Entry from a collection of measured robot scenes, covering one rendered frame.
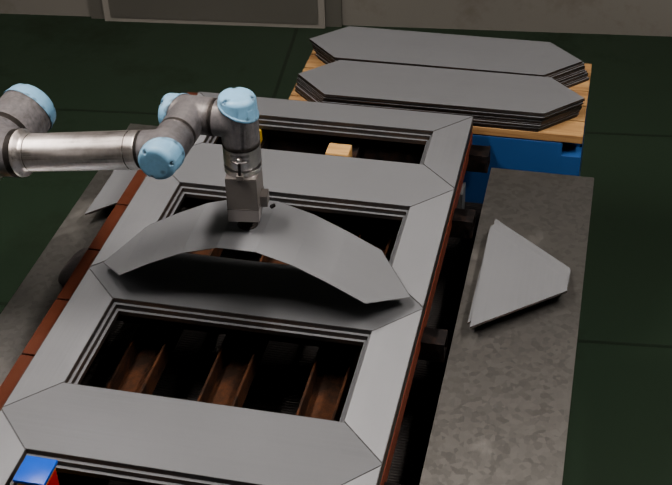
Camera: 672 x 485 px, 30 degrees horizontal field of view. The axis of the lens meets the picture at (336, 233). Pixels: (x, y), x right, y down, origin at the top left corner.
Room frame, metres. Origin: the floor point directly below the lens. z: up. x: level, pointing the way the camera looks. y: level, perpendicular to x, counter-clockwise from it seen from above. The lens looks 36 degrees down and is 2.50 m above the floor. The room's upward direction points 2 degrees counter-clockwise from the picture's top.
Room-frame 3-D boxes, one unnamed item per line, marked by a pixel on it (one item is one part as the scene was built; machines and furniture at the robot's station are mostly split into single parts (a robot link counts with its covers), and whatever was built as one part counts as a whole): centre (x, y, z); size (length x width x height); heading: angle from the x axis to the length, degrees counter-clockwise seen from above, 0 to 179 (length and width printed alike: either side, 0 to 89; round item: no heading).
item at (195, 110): (2.07, 0.28, 1.27); 0.11 x 0.11 x 0.08; 73
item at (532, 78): (2.99, -0.30, 0.82); 0.80 x 0.40 x 0.06; 76
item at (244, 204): (2.06, 0.17, 1.11); 0.10 x 0.09 x 0.16; 84
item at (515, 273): (2.17, -0.42, 0.77); 0.45 x 0.20 x 0.04; 166
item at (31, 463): (1.52, 0.55, 0.88); 0.06 x 0.06 x 0.02; 76
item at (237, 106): (2.06, 0.18, 1.27); 0.09 x 0.08 x 0.11; 73
